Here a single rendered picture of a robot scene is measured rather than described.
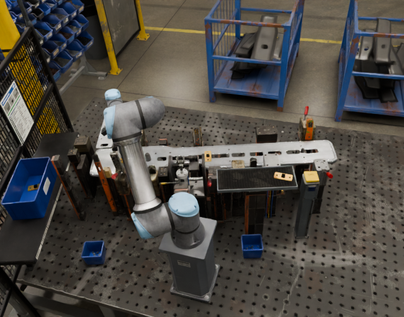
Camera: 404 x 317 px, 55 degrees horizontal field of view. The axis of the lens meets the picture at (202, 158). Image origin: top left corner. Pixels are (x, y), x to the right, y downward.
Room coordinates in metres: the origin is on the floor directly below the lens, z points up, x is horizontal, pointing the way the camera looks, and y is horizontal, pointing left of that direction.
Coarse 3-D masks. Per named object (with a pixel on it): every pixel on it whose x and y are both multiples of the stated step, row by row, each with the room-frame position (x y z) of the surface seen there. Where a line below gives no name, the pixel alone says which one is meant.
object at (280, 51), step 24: (240, 0) 4.56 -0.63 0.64; (240, 24) 3.35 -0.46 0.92; (264, 24) 3.27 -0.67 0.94; (288, 24) 3.21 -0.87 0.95; (240, 48) 3.83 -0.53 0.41; (264, 48) 3.95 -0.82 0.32; (288, 48) 3.19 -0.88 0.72; (240, 72) 3.58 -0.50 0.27; (264, 72) 3.71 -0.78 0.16; (288, 72) 3.61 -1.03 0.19; (264, 96) 3.25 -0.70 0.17
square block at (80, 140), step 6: (78, 138) 1.77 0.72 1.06; (84, 138) 1.76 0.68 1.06; (78, 144) 1.72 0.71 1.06; (84, 144) 1.71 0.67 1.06; (90, 144) 1.76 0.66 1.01; (84, 150) 1.71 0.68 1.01; (90, 150) 1.74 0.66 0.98; (90, 156) 1.71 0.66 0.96; (90, 162) 1.71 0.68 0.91; (96, 180) 1.71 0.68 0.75
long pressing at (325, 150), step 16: (240, 144) 1.65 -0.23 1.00; (256, 144) 1.64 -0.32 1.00; (272, 144) 1.62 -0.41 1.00; (288, 144) 1.61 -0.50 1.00; (304, 144) 1.60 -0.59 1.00; (320, 144) 1.59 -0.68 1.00; (224, 160) 1.53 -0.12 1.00; (288, 160) 1.48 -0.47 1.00; (304, 160) 1.47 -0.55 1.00; (336, 160) 1.45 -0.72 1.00; (96, 176) 1.51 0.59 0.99
